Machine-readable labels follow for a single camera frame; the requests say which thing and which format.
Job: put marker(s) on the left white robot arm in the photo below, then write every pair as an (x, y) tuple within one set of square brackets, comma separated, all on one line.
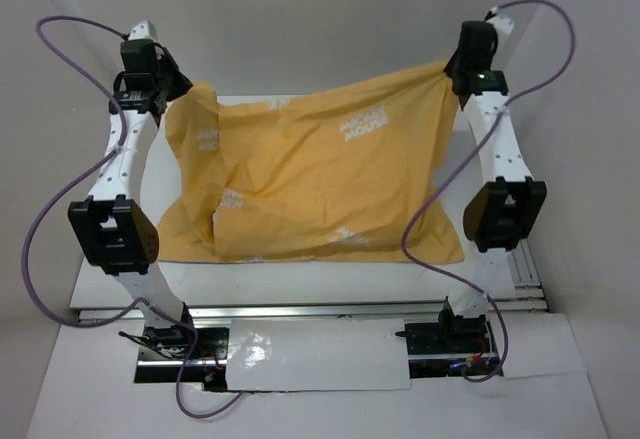
[(114, 233)]

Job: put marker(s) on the white cover plate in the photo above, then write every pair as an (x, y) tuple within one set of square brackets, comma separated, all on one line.
[(317, 355)]

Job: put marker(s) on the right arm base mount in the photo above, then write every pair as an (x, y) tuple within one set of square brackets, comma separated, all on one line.
[(448, 348)]

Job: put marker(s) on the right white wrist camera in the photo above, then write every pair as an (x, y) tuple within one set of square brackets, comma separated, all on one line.
[(502, 24)]

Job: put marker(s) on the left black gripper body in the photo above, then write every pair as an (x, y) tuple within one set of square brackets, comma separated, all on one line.
[(167, 79)]

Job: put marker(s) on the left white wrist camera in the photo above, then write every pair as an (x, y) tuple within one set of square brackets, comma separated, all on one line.
[(144, 31)]

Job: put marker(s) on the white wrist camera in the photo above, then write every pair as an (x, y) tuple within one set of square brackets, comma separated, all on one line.
[(144, 31), (502, 24)]

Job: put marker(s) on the orange pillowcase with blue back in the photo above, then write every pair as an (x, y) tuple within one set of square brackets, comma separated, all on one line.
[(339, 175)]

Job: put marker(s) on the aluminium side rail frame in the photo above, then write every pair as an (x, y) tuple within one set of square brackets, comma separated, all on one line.
[(529, 291)]

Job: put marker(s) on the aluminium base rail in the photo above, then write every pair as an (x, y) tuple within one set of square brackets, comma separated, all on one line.
[(309, 311)]

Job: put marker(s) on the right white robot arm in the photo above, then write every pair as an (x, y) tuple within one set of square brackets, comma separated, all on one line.
[(503, 211)]

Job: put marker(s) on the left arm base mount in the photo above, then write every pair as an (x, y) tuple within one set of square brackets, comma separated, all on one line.
[(158, 363)]

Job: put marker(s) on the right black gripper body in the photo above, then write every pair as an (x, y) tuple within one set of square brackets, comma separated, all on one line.
[(454, 64)]

